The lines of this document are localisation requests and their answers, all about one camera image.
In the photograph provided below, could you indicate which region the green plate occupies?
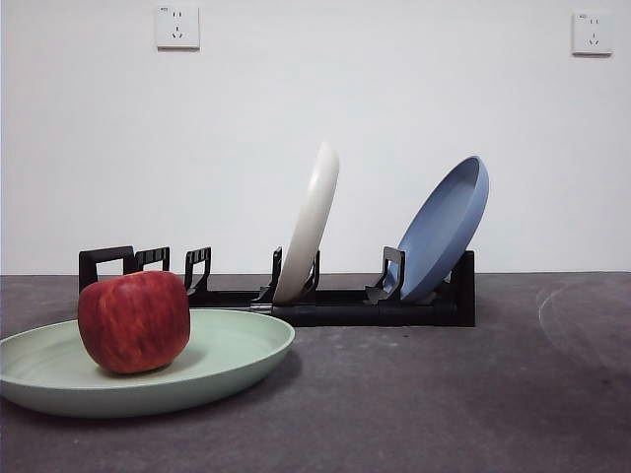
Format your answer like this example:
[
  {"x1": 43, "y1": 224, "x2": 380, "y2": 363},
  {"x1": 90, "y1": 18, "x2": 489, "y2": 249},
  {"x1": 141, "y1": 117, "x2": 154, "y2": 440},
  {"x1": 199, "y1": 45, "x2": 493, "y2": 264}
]
[{"x1": 0, "y1": 308, "x2": 296, "y2": 420}]

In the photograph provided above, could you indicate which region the red apple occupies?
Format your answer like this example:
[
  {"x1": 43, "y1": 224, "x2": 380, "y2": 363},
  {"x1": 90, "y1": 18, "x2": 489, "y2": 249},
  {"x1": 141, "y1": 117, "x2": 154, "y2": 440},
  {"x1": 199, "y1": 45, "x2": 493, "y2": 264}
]
[{"x1": 77, "y1": 270, "x2": 192, "y2": 375}]

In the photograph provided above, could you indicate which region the white plate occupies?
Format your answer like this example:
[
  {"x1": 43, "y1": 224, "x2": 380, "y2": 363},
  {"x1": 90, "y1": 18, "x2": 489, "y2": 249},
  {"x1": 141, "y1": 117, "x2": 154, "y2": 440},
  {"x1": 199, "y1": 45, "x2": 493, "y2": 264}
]
[{"x1": 273, "y1": 141, "x2": 341, "y2": 304}]

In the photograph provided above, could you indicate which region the black plate rack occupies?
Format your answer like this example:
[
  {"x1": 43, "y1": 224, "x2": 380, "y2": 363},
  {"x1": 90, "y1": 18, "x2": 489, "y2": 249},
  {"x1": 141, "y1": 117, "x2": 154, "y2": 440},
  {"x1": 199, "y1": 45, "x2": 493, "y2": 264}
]
[{"x1": 78, "y1": 244, "x2": 477, "y2": 328}]

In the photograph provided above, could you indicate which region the blue plate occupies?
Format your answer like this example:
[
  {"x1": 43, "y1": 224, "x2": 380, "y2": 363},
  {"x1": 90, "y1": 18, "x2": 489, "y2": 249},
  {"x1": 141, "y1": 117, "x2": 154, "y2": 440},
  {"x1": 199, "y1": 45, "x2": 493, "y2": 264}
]
[{"x1": 396, "y1": 156, "x2": 491, "y2": 303}]

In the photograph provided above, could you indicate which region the white wall socket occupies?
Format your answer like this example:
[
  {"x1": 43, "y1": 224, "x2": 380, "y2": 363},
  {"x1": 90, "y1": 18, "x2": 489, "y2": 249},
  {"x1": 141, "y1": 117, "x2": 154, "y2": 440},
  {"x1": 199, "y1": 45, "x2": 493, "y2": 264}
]
[
  {"x1": 571, "y1": 10, "x2": 615, "y2": 57},
  {"x1": 157, "y1": 4, "x2": 201, "y2": 51}
]

